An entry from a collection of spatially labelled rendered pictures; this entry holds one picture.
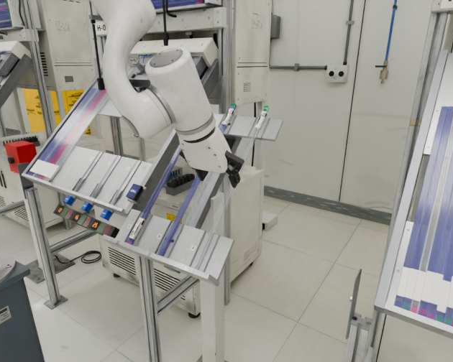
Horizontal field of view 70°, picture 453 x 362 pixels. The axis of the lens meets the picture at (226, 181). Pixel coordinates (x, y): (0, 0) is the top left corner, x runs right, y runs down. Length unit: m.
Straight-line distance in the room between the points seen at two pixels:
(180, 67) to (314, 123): 2.25
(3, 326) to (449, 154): 1.14
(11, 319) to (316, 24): 2.51
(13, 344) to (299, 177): 2.38
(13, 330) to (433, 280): 0.98
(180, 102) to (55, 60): 2.04
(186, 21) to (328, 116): 1.59
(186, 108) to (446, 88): 0.70
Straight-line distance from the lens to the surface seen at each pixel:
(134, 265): 1.82
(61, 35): 2.63
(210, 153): 0.67
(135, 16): 0.61
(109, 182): 1.26
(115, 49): 0.59
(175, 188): 1.48
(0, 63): 2.53
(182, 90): 0.59
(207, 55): 1.36
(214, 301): 1.13
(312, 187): 2.89
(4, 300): 0.99
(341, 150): 2.73
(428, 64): 1.14
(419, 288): 0.78
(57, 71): 2.59
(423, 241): 0.81
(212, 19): 1.37
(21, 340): 1.07
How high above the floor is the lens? 1.18
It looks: 20 degrees down
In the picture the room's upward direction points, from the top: straight up
